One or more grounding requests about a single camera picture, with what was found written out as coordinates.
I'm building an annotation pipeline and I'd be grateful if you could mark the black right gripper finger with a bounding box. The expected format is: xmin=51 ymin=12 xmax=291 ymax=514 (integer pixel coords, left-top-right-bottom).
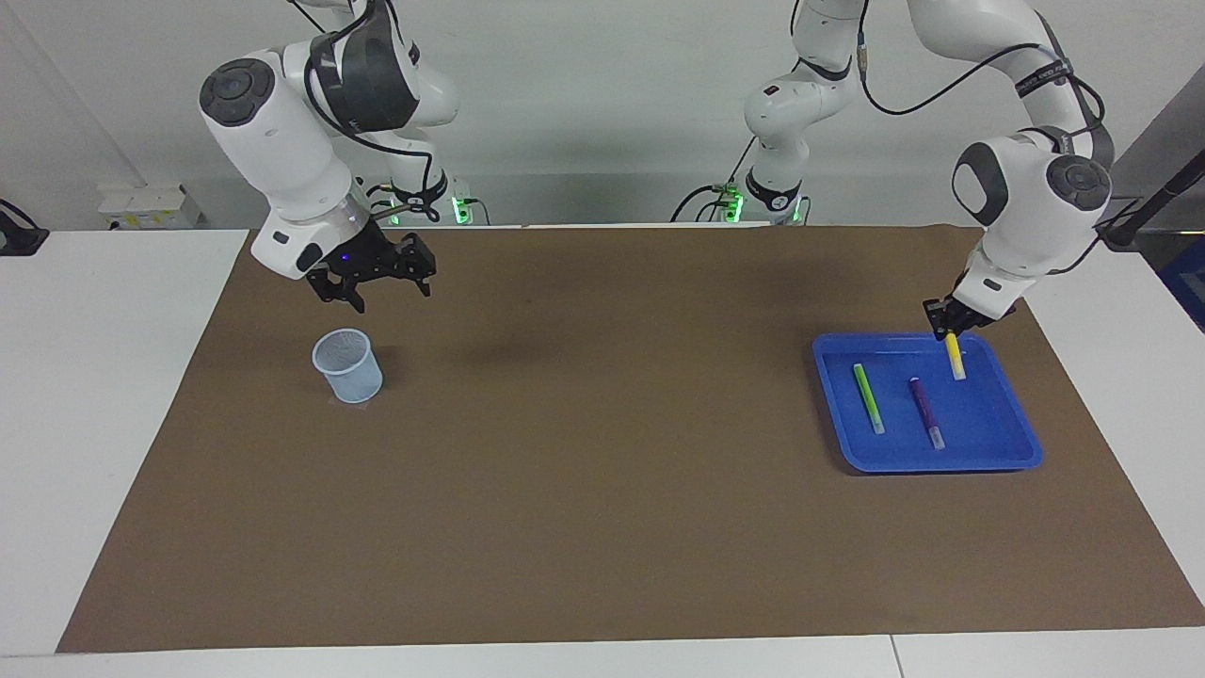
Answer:
xmin=393 ymin=234 xmax=438 ymax=299
xmin=307 ymin=269 xmax=367 ymax=315

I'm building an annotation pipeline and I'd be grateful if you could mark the purple pen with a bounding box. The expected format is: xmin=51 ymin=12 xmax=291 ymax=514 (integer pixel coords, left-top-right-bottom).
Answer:
xmin=908 ymin=377 xmax=946 ymax=451

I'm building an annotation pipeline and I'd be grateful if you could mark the green pen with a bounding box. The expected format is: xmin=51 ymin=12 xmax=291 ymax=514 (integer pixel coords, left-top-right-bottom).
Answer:
xmin=853 ymin=363 xmax=887 ymax=435

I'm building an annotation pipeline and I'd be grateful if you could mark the blue plastic tray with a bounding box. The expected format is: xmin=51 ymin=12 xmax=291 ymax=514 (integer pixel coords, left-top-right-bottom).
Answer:
xmin=812 ymin=331 xmax=1044 ymax=475

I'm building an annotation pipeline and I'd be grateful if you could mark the clear plastic cup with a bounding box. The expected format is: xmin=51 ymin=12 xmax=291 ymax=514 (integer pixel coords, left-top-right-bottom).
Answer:
xmin=312 ymin=328 xmax=384 ymax=404

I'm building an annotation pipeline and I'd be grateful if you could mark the white power strip box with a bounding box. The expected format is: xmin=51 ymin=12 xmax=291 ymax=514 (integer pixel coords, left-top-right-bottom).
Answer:
xmin=99 ymin=183 xmax=203 ymax=231

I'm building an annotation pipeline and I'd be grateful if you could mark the black stand pole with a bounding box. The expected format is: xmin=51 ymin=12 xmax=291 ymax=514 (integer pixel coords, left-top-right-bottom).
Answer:
xmin=1097 ymin=149 xmax=1205 ymax=250

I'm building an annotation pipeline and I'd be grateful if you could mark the blue bin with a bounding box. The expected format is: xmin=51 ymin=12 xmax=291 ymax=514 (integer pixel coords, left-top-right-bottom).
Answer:
xmin=1160 ymin=235 xmax=1205 ymax=332

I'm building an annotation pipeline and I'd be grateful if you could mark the brown table mat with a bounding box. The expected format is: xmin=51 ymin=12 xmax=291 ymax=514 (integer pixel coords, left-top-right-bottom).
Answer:
xmin=56 ymin=224 xmax=1205 ymax=654

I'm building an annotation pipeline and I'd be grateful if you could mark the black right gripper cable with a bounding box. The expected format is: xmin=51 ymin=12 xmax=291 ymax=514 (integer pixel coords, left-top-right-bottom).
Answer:
xmin=287 ymin=0 xmax=449 ymax=222

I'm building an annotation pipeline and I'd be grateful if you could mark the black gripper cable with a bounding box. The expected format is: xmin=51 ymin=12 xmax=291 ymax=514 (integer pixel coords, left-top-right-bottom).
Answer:
xmin=287 ymin=0 xmax=449 ymax=222
xmin=857 ymin=28 xmax=1140 ymax=276

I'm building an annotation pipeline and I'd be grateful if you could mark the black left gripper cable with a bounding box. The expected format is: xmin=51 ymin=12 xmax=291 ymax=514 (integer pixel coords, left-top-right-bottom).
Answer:
xmin=857 ymin=28 xmax=1140 ymax=276

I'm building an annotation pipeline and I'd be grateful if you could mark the black base cable bundle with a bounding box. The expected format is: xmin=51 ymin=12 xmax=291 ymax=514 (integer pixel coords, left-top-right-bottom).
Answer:
xmin=670 ymin=141 xmax=760 ymax=224

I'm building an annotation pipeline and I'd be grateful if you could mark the black clamp mount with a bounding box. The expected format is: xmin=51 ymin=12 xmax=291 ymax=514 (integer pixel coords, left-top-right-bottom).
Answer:
xmin=0 ymin=199 xmax=50 ymax=256

